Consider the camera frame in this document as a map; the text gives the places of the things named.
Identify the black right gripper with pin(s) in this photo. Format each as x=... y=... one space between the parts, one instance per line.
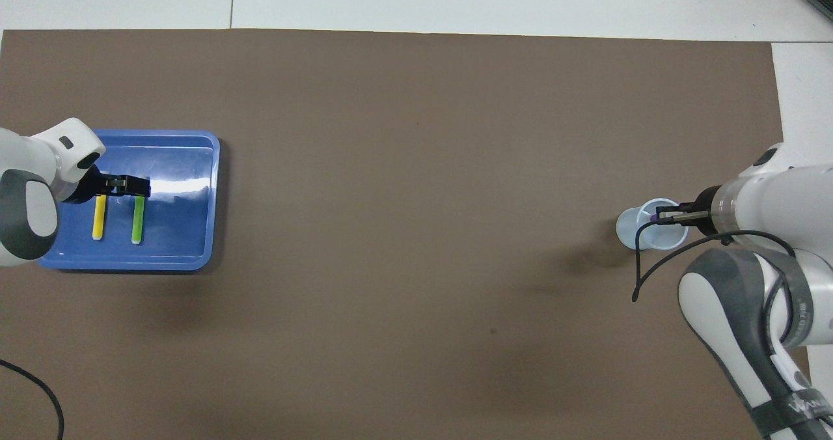
x=706 y=199

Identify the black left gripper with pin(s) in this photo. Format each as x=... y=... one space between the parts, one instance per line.
x=91 y=186

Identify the green pen with white cap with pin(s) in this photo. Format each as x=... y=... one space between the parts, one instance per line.
x=137 y=222

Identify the yellow pen with white cap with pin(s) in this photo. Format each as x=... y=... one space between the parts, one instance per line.
x=99 y=219

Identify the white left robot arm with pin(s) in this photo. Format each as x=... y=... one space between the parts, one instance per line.
x=32 y=166

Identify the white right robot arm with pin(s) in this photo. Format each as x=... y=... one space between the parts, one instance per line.
x=781 y=192

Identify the translucent plastic cup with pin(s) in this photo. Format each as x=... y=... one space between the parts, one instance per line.
x=628 y=232

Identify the blue plastic tray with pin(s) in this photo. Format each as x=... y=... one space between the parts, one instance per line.
x=176 y=245

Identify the brown table mat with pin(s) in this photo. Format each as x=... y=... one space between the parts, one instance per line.
x=416 y=134

